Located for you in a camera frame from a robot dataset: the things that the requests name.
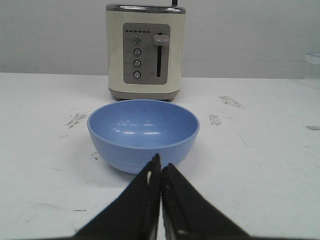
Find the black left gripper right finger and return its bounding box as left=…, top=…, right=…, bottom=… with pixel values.
left=161, top=163, right=252, bottom=240

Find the clear plastic food container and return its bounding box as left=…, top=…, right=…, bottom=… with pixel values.
left=304, top=52, right=320, bottom=80

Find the cream two-slot toaster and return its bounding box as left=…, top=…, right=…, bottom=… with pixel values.
left=105, top=3, right=186, bottom=102

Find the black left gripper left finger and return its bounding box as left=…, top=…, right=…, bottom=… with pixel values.
left=73, top=153, right=161, bottom=240

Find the blue bowl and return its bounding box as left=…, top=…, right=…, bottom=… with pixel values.
left=87, top=99, right=200, bottom=174

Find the black tripod pole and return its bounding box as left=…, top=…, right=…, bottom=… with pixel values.
left=171, top=0, right=178, bottom=7

